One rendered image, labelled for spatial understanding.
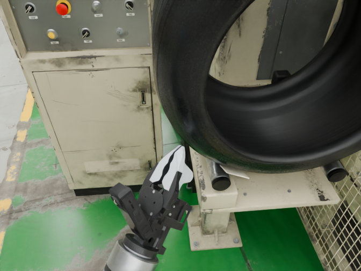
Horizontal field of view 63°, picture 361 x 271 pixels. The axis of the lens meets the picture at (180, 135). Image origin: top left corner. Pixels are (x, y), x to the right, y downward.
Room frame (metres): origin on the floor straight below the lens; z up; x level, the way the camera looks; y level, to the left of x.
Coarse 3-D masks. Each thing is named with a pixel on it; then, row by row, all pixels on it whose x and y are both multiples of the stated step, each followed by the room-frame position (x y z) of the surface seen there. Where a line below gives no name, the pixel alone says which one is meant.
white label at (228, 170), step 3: (222, 168) 0.45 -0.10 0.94; (225, 168) 0.45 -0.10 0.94; (228, 168) 0.45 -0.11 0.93; (231, 168) 0.46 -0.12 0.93; (234, 168) 0.46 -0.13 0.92; (225, 171) 0.43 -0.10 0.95; (228, 171) 0.43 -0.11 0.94; (231, 171) 0.44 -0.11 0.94; (234, 171) 0.45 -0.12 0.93; (237, 171) 0.45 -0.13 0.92; (240, 171) 0.46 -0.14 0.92; (234, 174) 0.43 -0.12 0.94; (237, 174) 0.43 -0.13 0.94; (240, 174) 0.44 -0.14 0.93; (243, 174) 0.44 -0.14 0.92; (246, 177) 0.43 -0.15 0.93
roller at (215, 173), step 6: (210, 162) 0.49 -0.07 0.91; (210, 168) 0.47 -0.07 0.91; (216, 168) 0.46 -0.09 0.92; (210, 174) 0.46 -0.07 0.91; (216, 174) 0.45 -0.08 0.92; (222, 174) 0.44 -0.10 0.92; (228, 174) 0.45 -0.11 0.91; (216, 180) 0.43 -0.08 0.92; (222, 180) 0.43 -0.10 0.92; (228, 180) 0.43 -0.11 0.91; (216, 186) 0.43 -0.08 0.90; (222, 186) 0.43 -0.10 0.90; (228, 186) 0.43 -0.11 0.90
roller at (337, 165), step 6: (336, 162) 0.48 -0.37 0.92; (324, 168) 0.48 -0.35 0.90; (330, 168) 0.47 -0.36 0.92; (336, 168) 0.46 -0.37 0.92; (342, 168) 0.46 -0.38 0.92; (324, 174) 0.47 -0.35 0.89; (330, 174) 0.46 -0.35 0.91; (336, 174) 0.45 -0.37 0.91; (342, 174) 0.46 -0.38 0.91; (330, 180) 0.45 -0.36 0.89; (336, 180) 0.45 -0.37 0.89
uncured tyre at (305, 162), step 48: (192, 0) 0.44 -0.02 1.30; (240, 0) 0.42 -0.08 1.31; (192, 48) 0.42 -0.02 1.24; (336, 48) 0.72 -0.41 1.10; (192, 96) 0.42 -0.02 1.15; (240, 96) 0.70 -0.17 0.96; (288, 96) 0.71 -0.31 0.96; (336, 96) 0.65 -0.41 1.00; (192, 144) 0.44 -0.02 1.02; (240, 144) 0.55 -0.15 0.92; (288, 144) 0.55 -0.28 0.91; (336, 144) 0.46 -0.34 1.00
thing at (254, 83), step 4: (252, 80) 0.81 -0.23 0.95; (256, 80) 0.81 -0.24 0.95; (260, 80) 0.81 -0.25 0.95; (264, 80) 0.81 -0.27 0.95; (268, 80) 0.81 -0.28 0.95; (232, 84) 0.79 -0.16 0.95; (236, 84) 0.79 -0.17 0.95; (240, 84) 0.79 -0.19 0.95; (244, 84) 0.79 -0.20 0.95; (248, 84) 0.79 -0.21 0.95; (252, 84) 0.79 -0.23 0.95; (256, 84) 0.79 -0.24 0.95; (260, 84) 0.79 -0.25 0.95; (264, 84) 0.79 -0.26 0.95
